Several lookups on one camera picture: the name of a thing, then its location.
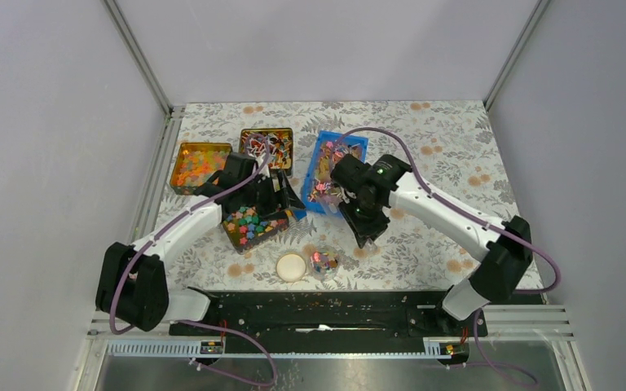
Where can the round cream jar lid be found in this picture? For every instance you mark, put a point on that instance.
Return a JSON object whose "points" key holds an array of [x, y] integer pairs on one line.
{"points": [[291, 267]]}

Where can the gold tin with lollipops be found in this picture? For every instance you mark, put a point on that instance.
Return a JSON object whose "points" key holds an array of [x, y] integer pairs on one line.
{"points": [[279, 141]]}

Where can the tin of star candies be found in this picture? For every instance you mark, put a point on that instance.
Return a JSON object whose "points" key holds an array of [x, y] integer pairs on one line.
{"points": [[246, 229]]}

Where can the translucent plastic scoop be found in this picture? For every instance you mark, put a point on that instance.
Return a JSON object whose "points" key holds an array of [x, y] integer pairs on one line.
{"points": [[371, 247]]}

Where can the stacked toy brick block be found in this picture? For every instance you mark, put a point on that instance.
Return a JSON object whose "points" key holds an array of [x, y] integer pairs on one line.
{"points": [[297, 214]]}

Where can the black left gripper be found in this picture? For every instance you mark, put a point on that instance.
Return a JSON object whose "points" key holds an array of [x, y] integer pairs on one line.
{"points": [[284, 199]]}

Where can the blue plastic candy bin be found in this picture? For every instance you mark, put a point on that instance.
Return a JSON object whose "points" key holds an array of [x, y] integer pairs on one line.
{"points": [[319, 193]]}

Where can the gold tin orange candies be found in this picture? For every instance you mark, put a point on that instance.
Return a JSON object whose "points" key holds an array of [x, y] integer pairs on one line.
{"points": [[195, 163]]}

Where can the clear round glass jar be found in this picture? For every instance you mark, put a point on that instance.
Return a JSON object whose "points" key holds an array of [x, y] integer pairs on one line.
{"points": [[324, 264]]}

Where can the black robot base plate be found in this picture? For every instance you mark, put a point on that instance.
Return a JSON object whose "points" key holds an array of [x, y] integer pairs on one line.
{"points": [[338, 322]]}

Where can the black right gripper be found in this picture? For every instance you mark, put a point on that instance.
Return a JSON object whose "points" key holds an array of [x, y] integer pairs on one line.
{"points": [[363, 230]]}

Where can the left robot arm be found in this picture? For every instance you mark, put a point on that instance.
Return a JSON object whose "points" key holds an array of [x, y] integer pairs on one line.
{"points": [[133, 288]]}

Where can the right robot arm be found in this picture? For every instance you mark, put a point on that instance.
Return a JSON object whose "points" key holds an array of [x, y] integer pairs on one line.
{"points": [[501, 248]]}

